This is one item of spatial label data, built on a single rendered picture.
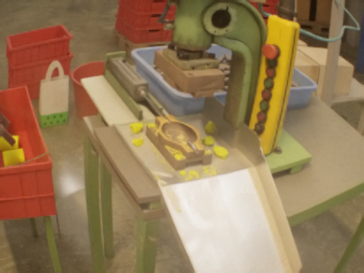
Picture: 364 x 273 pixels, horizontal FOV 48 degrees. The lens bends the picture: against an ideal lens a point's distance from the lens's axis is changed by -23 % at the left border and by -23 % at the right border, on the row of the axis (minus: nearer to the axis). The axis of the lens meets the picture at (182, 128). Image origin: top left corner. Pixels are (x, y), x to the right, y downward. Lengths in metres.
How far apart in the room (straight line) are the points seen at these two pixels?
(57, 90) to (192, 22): 2.25
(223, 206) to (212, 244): 0.11
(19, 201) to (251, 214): 0.75
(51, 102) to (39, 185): 1.82
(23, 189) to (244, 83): 0.75
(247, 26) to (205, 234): 0.50
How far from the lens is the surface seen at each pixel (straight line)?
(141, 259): 1.22
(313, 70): 2.80
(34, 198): 1.51
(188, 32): 1.07
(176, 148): 1.17
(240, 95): 1.22
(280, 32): 1.17
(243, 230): 1.13
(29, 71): 3.63
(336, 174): 1.38
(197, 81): 1.07
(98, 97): 1.45
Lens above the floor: 1.64
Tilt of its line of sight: 29 degrees down
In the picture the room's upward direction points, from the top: 8 degrees clockwise
